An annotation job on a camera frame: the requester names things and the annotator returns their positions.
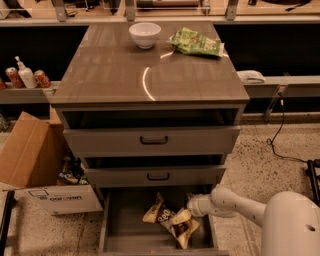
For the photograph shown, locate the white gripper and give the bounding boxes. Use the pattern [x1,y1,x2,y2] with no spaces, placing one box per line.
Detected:
[170,194,214,225]

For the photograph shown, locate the brown sea salt chip bag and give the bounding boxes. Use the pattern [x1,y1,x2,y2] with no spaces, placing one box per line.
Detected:
[142,193,200,249]

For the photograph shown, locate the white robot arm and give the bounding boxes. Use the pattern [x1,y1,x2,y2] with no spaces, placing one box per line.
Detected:
[170,185,320,256]

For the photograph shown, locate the open bottom drawer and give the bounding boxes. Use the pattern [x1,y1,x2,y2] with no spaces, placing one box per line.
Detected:
[98,185,229,256]

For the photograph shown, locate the grey drawer cabinet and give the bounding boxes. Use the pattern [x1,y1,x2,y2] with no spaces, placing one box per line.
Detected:
[49,21,250,256]

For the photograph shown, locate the green chip bag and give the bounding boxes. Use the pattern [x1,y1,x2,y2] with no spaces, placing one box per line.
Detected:
[169,27,224,57]

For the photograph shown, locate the black stand right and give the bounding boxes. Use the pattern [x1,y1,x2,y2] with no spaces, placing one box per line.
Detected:
[305,159,320,206]

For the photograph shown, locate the black stand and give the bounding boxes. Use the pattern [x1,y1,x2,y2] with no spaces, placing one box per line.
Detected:
[305,159,320,206]
[0,191,16,256]

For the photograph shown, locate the open cardboard box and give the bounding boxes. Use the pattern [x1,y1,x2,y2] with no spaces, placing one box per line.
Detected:
[0,112,102,215]

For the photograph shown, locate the black stand left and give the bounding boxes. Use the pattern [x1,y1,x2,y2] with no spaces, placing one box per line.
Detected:
[0,191,16,256]

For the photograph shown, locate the white ceramic bowl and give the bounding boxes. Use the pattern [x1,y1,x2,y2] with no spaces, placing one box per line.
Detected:
[129,22,161,49]

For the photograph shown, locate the right red soda can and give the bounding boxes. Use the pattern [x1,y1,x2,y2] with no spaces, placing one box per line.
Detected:
[34,70,51,88]

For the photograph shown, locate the red soda can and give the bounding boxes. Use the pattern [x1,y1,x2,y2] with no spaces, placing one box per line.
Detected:
[5,67,24,88]
[34,70,51,88]

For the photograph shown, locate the white pump bottle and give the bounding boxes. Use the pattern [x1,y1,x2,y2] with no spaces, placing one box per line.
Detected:
[15,56,37,89]

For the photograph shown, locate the left red soda can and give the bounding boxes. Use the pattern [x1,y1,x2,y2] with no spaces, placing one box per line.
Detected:
[5,67,24,88]

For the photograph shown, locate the middle drawer with black handle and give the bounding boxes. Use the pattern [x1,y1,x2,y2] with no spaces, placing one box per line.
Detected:
[85,165,225,187]

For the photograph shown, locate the drawer with black handle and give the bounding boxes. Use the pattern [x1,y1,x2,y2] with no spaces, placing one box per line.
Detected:
[85,165,225,187]
[64,126,240,158]

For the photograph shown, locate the top drawer with black handle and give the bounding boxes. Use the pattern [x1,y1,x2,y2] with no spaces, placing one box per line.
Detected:
[64,126,240,158]

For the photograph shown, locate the black floor cable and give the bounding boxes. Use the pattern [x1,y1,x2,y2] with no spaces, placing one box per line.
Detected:
[265,93,309,164]

